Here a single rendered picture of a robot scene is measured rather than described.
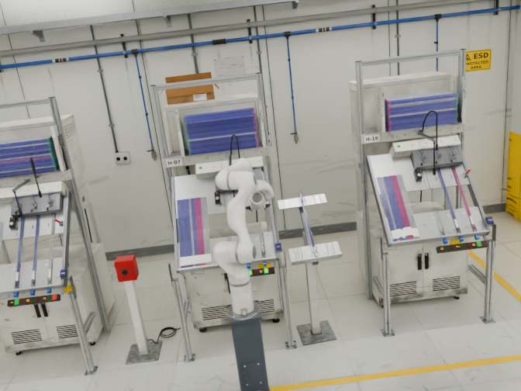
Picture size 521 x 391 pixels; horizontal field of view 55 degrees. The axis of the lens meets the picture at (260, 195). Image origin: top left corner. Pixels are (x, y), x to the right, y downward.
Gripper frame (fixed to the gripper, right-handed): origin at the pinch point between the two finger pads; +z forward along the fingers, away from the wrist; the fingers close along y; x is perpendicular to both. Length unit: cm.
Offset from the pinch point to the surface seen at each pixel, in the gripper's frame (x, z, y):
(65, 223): -9, 12, 136
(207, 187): -23.3, 15.1, 34.3
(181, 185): -27, 16, 53
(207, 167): -36.7, 9.4, 32.4
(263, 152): -43.4, 11.9, -8.8
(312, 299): 64, 35, -31
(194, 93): -97, 15, 36
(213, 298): 54, 53, 41
